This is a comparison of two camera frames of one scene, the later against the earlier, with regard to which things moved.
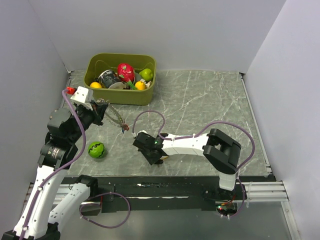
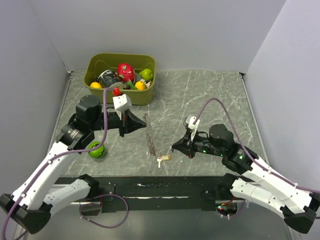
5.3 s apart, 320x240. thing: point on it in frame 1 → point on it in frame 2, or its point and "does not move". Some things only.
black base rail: (142, 194) does not move
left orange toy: (96, 85) does not move
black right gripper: (152, 160) → (185, 145)
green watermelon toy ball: (96, 149) does not move
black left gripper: (97, 113) → (129, 122)
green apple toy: (146, 74) does not move
